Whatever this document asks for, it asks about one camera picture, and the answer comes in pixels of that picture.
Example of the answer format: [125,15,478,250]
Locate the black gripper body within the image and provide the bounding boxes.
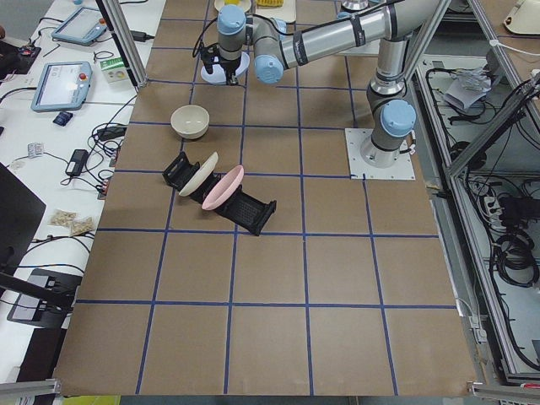
[200,43,241,73]

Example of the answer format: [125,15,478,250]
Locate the blue plate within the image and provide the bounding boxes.
[200,51,250,85]

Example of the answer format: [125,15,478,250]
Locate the ridged bread loaf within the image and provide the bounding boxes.
[256,0,284,8]

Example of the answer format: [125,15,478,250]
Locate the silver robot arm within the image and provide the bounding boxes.
[192,0,449,169]

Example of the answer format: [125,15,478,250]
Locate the cream plate in rack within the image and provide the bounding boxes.
[179,151,219,197]

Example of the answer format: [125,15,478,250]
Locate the pink plate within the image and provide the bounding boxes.
[202,165,245,211]

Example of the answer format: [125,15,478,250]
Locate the cream bowl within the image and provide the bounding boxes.
[170,105,209,139]

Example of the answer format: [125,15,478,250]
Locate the green white carton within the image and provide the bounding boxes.
[100,57,128,84]

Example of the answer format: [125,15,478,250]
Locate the black dish rack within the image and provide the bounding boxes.
[162,152,277,235]

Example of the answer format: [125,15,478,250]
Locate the far blue teach pendant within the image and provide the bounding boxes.
[51,7,107,46]

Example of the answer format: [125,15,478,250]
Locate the blue teach pendant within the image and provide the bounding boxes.
[31,61,93,112]
[51,7,107,46]

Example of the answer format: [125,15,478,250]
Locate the near blue teach pendant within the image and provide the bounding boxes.
[31,61,93,112]

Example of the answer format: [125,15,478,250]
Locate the black power adapter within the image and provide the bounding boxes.
[65,148,89,177]

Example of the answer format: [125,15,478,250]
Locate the aluminium frame post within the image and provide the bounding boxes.
[95,0,148,89]

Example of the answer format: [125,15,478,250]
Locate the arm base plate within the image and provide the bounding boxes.
[344,128,416,181]

